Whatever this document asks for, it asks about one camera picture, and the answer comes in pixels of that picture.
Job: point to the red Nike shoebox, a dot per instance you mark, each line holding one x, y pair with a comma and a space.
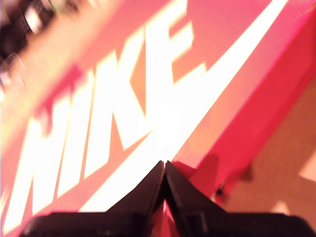
212, 61

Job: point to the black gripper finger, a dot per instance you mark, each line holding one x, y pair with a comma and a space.
185, 200
145, 197

